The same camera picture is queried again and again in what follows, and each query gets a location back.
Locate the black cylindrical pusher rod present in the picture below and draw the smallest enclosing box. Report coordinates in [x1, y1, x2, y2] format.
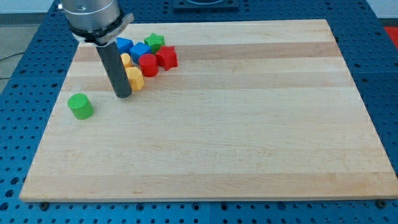
[96, 42, 132, 98]

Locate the blue triangle block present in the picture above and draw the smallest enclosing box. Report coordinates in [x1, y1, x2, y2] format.
[116, 37, 134, 54]

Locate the yellow cylinder block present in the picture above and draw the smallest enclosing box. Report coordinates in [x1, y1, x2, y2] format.
[120, 53, 133, 68]

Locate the blue cube block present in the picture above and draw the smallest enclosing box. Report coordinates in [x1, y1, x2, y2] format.
[129, 42, 152, 64]

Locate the yellow hexagon block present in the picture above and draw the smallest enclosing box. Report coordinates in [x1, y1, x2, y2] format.
[125, 67, 144, 91]

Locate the red cylinder block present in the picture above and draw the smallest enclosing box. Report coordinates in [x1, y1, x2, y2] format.
[139, 54, 159, 77]

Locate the green star block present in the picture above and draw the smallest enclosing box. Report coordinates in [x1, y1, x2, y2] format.
[144, 33, 165, 54]

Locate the red star block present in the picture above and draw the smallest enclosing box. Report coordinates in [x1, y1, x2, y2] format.
[155, 46, 178, 71]

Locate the green cylinder block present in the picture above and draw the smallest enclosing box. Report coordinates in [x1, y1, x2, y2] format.
[67, 93, 94, 119]

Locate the wooden board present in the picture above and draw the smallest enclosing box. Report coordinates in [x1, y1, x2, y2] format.
[20, 19, 397, 202]

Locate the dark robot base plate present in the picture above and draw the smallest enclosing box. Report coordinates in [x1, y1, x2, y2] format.
[172, 0, 240, 11]

